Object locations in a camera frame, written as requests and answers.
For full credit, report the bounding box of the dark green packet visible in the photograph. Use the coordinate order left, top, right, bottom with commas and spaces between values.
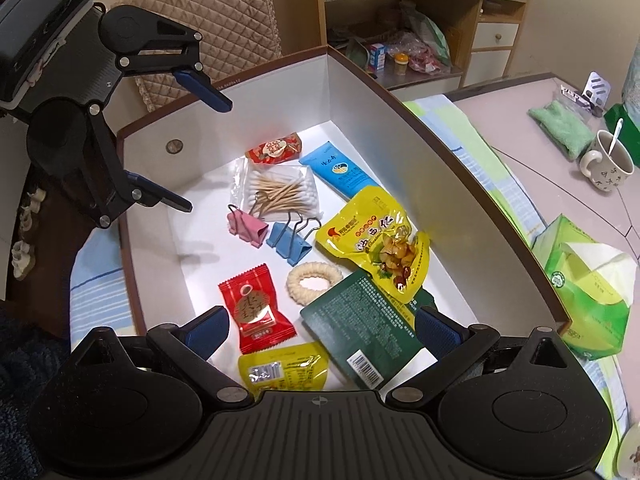
300, 270, 436, 390

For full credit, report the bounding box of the pink binder clip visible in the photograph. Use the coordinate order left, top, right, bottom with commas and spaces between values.
227, 204, 269, 248

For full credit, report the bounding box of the small yellow snack pouch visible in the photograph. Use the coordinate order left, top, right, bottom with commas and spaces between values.
238, 342, 329, 396

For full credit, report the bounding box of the cream hair scrunchie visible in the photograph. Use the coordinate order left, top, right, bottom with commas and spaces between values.
285, 262, 343, 307

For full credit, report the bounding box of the red orange candy packet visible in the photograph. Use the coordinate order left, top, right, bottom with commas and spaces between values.
245, 132, 302, 165

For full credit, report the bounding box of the yellow chestnut snack pouch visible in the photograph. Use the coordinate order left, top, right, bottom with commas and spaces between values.
316, 185, 430, 304

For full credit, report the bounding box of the blue binder clip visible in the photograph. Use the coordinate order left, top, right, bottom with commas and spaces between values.
267, 212, 321, 266

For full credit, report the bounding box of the cotton swab bag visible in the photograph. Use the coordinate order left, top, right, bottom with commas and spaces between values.
230, 157, 321, 222

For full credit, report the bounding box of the blue cream tube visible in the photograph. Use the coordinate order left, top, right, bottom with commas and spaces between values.
300, 142, 378, 200

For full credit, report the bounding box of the quilted beige chair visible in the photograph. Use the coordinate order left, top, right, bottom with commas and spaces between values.
119, 0, 282, 81

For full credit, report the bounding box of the checkered tablecloth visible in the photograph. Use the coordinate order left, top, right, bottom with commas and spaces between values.
68, 91, 640, 480

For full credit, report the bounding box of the white brown-edged storage box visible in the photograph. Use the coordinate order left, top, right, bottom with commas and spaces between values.
115, 44, 574, 394

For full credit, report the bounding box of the green tissue pack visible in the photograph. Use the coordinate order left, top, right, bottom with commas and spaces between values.
533, 214, 638, 360

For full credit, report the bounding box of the dark blue fuzzy blanket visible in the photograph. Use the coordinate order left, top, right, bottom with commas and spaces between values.
0, 302, 70, 479

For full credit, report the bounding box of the white cartoon mug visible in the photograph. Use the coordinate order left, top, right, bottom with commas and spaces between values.
616, 422, 640, 480

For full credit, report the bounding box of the wooden shelf cabinet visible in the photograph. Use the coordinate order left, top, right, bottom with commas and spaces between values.
273, 0, 528, 93

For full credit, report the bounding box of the green folded cloth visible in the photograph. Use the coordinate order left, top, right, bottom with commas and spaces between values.
527, 100, 594, 162

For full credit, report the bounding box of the spotted mug with spoon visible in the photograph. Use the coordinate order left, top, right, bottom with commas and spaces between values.
579, 130, 634, 193

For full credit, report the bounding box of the light blue resealable bag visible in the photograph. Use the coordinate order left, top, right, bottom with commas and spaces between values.
622, 41, 640, 128

